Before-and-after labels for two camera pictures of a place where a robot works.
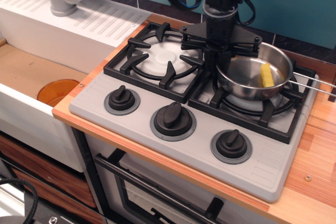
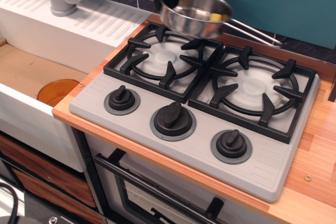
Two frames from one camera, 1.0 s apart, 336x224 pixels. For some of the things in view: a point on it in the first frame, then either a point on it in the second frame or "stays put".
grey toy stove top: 248,160 stays put
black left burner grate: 155,60 stays put
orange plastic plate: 53,92 stays put
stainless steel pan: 241,76 to 201,14
